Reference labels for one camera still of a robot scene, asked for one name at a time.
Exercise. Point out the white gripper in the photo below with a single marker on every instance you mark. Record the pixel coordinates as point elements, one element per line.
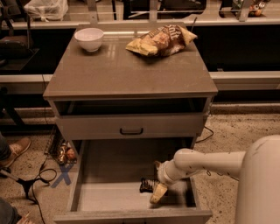
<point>164,174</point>

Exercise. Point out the dark rxbar chocolate bar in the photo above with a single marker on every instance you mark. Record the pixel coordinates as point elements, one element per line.
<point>147,185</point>

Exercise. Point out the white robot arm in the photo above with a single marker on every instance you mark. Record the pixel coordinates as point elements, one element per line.
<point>257,169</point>

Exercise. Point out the open middle drawer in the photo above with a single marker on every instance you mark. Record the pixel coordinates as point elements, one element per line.
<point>106,189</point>

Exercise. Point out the grey drawer cabinet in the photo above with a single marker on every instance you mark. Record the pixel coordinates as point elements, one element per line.
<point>115,81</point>

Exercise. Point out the blue tape cross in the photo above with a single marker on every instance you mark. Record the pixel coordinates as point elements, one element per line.
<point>65,169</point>

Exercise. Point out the black tripod leg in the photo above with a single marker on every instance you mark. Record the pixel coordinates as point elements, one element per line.
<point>26,184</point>

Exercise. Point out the yellow brown chip bag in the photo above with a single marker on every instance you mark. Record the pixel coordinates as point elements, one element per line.
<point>163,41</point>

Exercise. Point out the tan shoe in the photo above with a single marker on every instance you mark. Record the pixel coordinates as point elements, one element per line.
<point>10,152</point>

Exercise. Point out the white ceramic bowl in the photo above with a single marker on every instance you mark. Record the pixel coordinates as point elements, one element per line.
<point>89,39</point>

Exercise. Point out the dark chair left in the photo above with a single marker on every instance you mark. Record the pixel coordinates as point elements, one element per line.
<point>15,50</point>

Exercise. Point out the white plastic bag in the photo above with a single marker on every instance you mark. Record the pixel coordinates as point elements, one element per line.
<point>47,10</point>

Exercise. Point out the closed top drawer black handle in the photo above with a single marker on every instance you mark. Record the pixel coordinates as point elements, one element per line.
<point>89,127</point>

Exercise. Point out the wire basket with snacks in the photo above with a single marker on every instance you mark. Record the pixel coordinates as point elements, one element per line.
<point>60,149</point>

